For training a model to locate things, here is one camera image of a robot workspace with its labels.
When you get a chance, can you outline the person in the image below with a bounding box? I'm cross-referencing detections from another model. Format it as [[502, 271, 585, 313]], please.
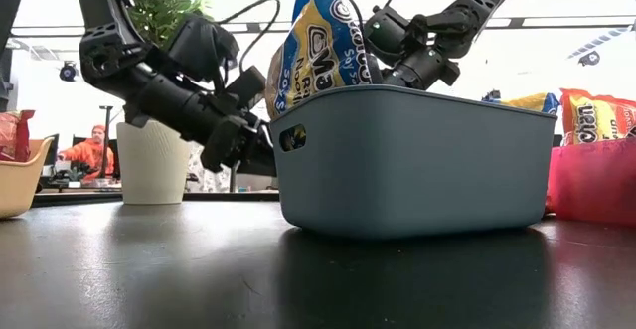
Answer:
[[57, 123, 116, 179]]

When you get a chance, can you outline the green leafy plant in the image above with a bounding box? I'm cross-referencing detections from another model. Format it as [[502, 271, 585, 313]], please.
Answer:
[[116, 0, 215, 47]]

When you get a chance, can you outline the black ceiling spotlight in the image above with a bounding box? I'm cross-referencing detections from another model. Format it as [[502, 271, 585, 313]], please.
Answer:
[[58, 60, 80, 82], [575, 49, 602, 68]]

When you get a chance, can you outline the red beef ramen packet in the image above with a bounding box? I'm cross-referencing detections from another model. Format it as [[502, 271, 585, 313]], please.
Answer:
[[0, 108, 37, 164]]

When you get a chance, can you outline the blue grey plastic bin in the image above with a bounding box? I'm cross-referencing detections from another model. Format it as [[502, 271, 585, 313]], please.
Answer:
[[267, 83, 558, 241]]

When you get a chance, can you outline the white speckled cloth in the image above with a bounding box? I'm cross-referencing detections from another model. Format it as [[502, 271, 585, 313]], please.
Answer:
[[188, 169, 233, 192]]

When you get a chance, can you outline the yellow plastic bin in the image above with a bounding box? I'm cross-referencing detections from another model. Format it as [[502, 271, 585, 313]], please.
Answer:
[[0, 136, 55, 220]]

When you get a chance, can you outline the red plastic bin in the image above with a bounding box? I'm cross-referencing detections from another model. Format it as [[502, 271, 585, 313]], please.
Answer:
[[545, 137, 636, 229]]

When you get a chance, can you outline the blue soy sauce ramen packet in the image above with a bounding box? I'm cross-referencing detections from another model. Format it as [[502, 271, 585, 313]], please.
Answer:
[[264, 0, 384, 121], [481, 91, 561, 117]]

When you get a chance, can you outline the orange chicken ramen packet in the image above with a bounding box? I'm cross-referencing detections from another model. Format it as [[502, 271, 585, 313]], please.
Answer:
[[558, 87, 636, 147]]

